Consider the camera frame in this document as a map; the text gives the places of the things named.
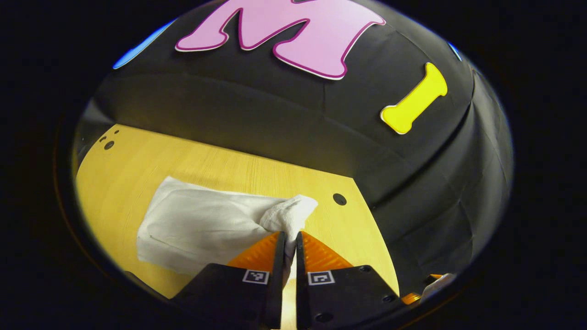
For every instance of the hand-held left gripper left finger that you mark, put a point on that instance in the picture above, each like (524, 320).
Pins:
(275, 284)

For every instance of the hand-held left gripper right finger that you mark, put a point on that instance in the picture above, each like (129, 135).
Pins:
(302, 293)

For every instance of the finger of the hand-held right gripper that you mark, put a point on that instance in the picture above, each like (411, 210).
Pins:
(410, 299)

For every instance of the white jeans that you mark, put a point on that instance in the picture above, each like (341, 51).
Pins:
(206, 224)

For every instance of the black backdrop cloth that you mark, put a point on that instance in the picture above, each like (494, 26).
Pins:
(275, 114)

